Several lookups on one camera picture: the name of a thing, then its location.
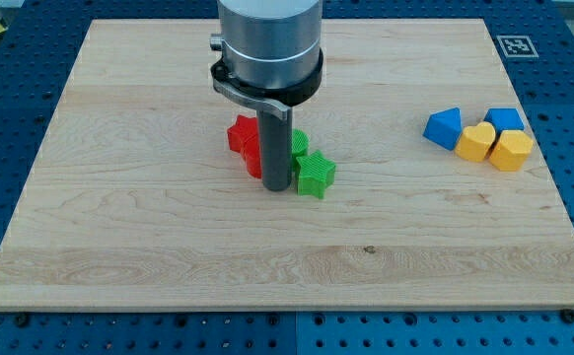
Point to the silver robot arm cylinder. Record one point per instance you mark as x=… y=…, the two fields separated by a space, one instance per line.
x=271 y=44

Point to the green star block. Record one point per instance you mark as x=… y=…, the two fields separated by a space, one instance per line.
x=315 y=174

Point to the green round block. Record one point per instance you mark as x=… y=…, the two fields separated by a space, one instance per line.
x=299 y=146

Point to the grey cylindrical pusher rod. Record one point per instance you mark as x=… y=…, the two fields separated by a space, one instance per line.
x=275 y=144

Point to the red block behind rod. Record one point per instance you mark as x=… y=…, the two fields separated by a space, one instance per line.
x=251 y=155

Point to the red star block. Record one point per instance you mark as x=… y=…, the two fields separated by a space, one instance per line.
x=241 y=132

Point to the black clamp with metal lever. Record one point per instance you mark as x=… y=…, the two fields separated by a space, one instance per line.
x=278 y=102

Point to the wooden board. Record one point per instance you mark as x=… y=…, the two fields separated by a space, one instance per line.
x=135 y=203

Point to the blue triangular block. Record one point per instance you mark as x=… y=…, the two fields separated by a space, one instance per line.
x=444 y=128

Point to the yellow heart block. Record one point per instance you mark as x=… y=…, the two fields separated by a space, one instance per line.
x=475 y=142

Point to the yellow hexagon block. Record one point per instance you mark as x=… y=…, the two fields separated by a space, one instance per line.
x=511 y=150

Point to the blue trapezoid block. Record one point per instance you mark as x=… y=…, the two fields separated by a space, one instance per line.
x=504 y=118

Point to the white fiducial marker tag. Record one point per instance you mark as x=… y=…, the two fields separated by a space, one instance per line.
x=517 y=46

